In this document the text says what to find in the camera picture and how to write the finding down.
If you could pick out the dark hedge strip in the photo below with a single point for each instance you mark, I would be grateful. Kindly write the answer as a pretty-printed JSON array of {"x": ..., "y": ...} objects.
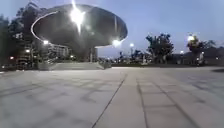
[{"x": 166, "y": 65}]

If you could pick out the dark disc-shaped canopy building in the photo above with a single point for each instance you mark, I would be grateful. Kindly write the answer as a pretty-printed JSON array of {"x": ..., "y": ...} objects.
[{"x": 83, "y": 30}]

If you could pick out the building with lit windows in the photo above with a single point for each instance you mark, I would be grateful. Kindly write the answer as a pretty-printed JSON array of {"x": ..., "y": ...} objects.
[{"x": 60, "y": 51}]

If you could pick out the broad dark tree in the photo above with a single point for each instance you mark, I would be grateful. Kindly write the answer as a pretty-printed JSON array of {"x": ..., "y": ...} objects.
[{"x": 160, "y": 46}]

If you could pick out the street lamp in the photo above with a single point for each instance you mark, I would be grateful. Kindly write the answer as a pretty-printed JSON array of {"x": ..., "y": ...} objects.
[{"x": 131, "y": 45}]

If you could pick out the dark group of trees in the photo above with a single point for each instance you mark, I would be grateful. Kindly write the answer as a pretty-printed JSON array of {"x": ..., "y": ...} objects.
[{"x": 20, "y": 30}]

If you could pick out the grey stone paving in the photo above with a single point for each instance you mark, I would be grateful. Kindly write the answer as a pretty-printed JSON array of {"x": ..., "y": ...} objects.
[{"x": 126, "y": 100}]

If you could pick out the dark tree with lamp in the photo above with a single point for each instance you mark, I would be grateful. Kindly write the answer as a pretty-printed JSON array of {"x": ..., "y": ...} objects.
[{"x": 196, "y": 46}]

